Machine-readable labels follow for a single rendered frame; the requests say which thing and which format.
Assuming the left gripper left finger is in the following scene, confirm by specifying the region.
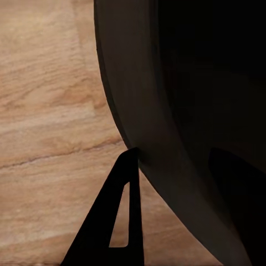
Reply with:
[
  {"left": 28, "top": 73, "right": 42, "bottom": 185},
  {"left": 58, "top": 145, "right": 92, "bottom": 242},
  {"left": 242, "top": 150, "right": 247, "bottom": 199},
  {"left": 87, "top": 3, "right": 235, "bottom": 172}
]
[{"left": 60, "top": 147, "right": 144, "bottom": 266}]

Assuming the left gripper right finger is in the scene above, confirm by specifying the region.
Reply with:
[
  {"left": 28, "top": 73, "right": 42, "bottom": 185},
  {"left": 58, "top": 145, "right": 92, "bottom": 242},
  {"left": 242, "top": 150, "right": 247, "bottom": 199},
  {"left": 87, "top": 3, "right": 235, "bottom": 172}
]
[{"left": 208, "top": 147, "right": 266, "bottom": 266}]

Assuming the cauldron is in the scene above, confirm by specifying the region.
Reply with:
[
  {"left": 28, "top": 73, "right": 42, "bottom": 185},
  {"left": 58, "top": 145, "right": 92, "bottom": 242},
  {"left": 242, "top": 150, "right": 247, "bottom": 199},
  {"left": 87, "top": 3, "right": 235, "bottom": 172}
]
[{"left": 94, "top": 0, "right": 266, "bottom": 266}]

